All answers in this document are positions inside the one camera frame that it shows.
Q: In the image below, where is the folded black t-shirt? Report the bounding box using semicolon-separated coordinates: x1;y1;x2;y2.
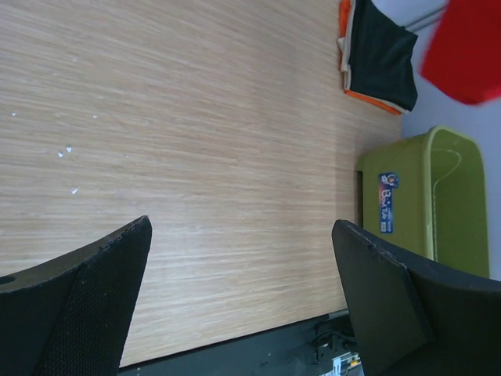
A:
348;1;417;112

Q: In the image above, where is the right aluminium corner post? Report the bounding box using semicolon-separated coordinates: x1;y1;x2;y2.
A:
404;5;446;32

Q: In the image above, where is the folded orange t-shirt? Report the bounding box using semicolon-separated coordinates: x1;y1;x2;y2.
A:
337;0;402;117

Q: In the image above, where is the green plastic tub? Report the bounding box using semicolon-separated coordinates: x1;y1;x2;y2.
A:
356;126;490;277

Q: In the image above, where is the bright red t-shirt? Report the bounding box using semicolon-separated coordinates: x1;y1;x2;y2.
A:
420;0;500;105

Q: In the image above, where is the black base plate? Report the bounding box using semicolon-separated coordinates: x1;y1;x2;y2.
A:
118;309;364;375

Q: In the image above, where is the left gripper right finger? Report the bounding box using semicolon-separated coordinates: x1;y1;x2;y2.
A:
332;220;500;375

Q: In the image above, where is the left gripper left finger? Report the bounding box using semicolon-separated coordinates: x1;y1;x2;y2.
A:
1;216;152;375

